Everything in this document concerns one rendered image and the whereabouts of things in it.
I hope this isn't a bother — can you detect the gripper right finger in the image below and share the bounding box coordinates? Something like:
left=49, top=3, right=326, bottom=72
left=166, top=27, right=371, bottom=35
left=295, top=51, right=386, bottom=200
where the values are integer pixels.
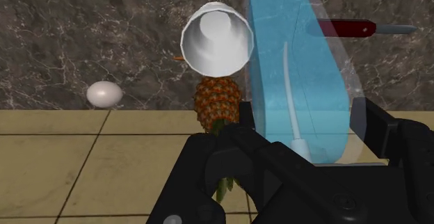
left=350, top=96, right=434, bottom=224

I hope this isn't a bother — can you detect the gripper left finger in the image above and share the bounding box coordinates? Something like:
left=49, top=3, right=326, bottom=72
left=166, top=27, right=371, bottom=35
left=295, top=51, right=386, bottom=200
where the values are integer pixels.
left=145, top=101, right=361, bottom=224

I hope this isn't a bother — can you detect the pineapple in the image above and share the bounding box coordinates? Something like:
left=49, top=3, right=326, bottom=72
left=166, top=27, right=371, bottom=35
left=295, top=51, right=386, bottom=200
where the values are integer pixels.
left=193, top=76, right=243, bottom=204

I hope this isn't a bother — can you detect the white egg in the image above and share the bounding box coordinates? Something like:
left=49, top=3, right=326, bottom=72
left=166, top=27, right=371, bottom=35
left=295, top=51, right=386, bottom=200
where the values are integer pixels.
left=86, top=81, right=124, bottom=109

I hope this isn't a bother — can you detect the white cup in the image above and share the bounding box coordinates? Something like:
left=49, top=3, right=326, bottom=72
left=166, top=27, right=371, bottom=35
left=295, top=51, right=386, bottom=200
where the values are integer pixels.
left=179, top=1, right=255, bottom=79

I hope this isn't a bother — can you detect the clear bottle with blue liquid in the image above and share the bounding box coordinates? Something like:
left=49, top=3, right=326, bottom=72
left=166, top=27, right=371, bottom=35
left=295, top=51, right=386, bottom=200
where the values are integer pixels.
left=243, top=0, right=366, bottom=166

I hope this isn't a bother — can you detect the red pocket knife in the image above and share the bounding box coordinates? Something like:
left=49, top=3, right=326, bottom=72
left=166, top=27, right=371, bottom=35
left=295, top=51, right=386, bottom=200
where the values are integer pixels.
left=306, top=18, right=418, bottom=38

